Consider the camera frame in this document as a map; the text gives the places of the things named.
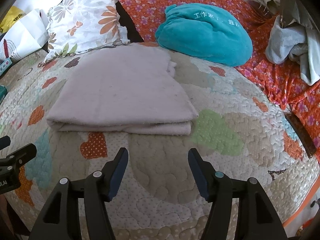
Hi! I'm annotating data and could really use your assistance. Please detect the heart patterned quilt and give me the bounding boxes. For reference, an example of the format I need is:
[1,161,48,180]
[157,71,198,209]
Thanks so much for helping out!
[1,50,319,239]

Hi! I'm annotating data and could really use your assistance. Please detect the white paper shopping bag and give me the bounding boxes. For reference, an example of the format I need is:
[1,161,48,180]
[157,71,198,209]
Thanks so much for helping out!
[1,9,49,62]

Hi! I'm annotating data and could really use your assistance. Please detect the red floral bedsheet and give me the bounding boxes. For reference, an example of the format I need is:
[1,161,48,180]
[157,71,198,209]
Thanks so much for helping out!
[120,0,319,148]

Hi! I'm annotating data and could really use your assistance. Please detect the teal plush towel bundle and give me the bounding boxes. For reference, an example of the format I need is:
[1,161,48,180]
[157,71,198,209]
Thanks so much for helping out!
[155,3,253,67]

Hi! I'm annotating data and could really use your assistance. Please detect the grey crumpled clothes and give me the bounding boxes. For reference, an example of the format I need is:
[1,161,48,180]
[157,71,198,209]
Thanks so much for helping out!
[265,15,319,86]

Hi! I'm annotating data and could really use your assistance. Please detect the yellow plastic bag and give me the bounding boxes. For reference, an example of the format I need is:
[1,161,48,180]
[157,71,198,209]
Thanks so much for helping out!
[0,5,26,34]

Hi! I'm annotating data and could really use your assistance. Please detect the white floral pillow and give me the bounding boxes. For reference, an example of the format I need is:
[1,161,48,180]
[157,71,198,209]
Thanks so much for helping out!
[44,0,129,62]

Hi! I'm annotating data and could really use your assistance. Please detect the light blue toy box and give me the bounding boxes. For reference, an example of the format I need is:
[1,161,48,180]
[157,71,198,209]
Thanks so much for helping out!
[0,58,12,76]

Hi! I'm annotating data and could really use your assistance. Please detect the green cardboard box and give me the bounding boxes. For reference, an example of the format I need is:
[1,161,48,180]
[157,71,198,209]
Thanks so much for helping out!
[0,85,8,104]

